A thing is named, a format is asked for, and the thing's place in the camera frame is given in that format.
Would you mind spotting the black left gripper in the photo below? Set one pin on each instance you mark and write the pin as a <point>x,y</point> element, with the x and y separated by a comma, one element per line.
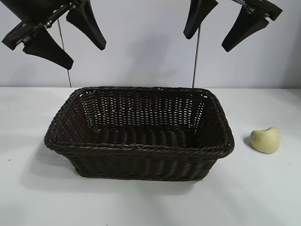
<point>26,14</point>

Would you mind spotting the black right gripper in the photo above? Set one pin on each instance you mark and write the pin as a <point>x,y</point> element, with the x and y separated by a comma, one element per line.
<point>262,6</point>

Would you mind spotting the dark brown woven basket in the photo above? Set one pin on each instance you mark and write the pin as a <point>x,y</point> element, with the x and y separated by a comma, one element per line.
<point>141,131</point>

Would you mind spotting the pale yellow egg yolk pastry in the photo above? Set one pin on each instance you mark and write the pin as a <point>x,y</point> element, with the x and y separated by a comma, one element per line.
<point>265,141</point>

